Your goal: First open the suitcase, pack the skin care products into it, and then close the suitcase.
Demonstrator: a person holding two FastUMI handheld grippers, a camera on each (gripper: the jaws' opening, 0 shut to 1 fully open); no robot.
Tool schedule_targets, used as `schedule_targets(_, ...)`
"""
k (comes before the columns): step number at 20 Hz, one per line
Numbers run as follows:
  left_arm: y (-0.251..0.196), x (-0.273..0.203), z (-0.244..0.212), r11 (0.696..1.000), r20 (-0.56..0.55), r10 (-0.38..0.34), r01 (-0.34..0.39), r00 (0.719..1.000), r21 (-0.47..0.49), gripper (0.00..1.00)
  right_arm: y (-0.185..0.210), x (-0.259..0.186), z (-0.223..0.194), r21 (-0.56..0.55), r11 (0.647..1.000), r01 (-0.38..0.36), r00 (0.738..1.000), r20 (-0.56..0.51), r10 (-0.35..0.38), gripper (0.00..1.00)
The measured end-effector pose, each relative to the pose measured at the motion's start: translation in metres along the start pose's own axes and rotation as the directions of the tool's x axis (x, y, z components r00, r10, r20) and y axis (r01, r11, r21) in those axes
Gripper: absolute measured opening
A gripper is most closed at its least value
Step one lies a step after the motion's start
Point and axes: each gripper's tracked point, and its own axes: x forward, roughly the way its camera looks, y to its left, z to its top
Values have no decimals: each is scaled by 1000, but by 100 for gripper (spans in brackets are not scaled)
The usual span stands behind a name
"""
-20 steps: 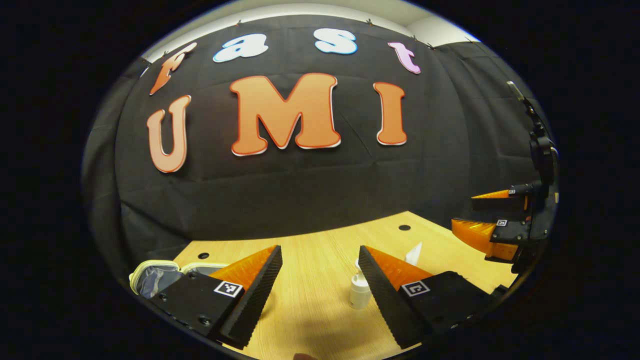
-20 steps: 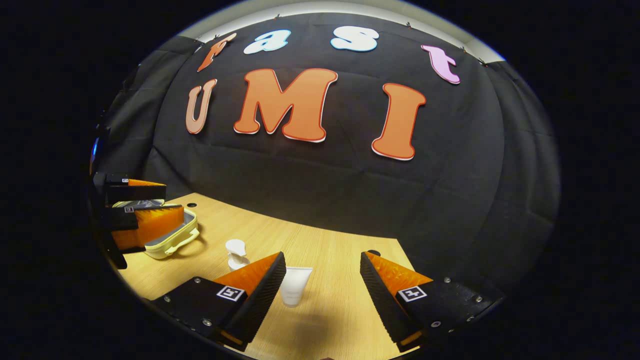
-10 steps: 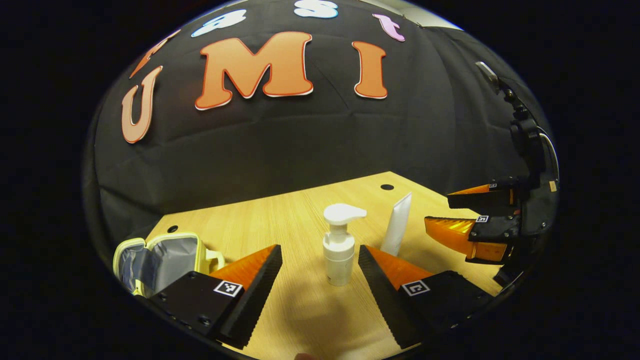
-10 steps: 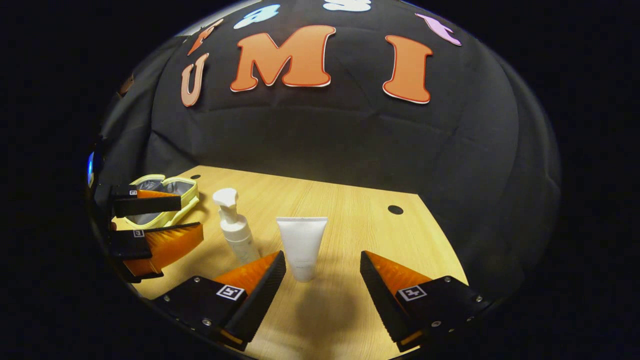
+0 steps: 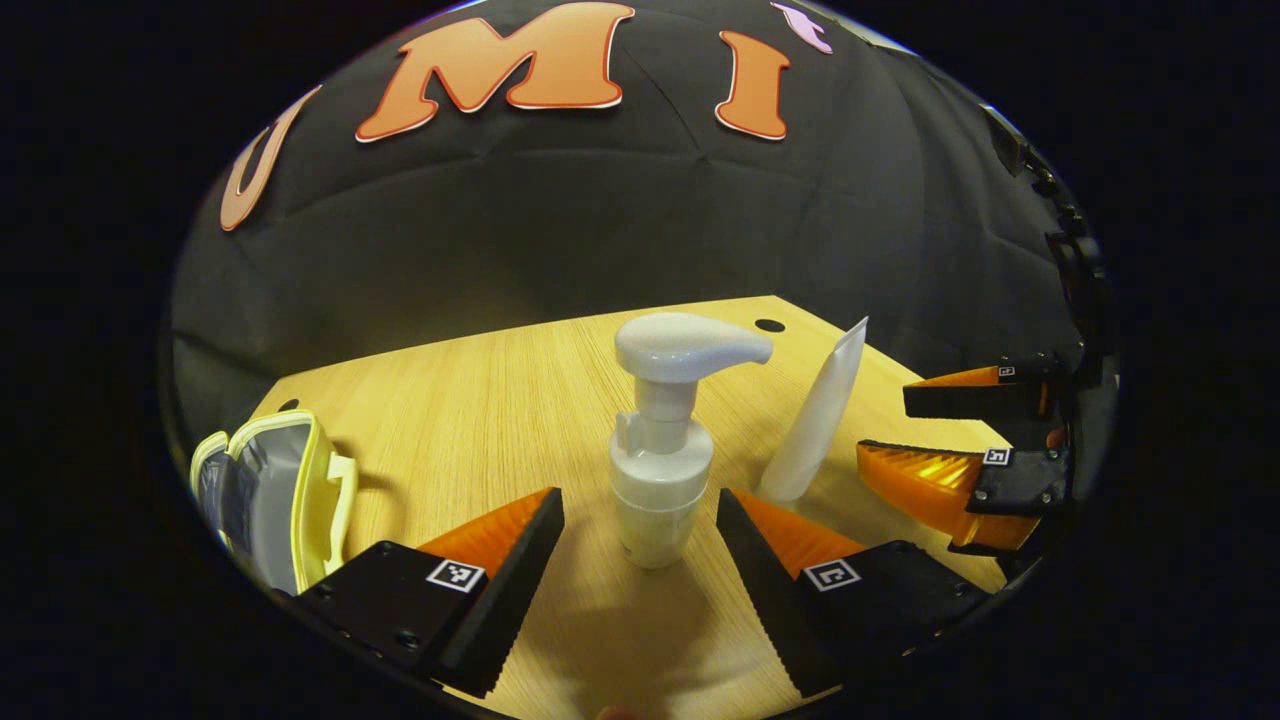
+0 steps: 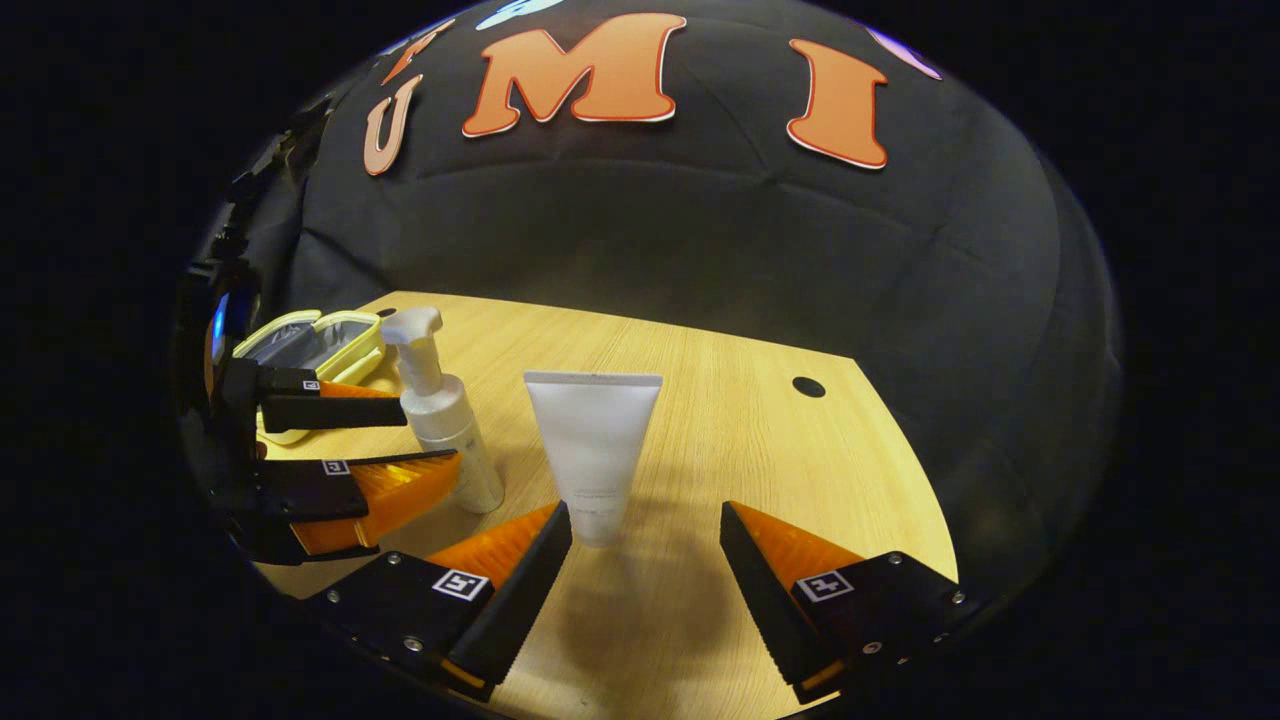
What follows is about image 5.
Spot white pump bottle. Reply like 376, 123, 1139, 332
608, 312, 774, 571

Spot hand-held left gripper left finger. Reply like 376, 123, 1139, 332
297, 487, 566, 699

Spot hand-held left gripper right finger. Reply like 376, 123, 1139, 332
715, 488, 991, 699

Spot pale yellow suitcase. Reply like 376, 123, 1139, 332
190, 410, 359, 596

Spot white squeeze tube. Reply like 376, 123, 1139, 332
757, 316, 869, 504

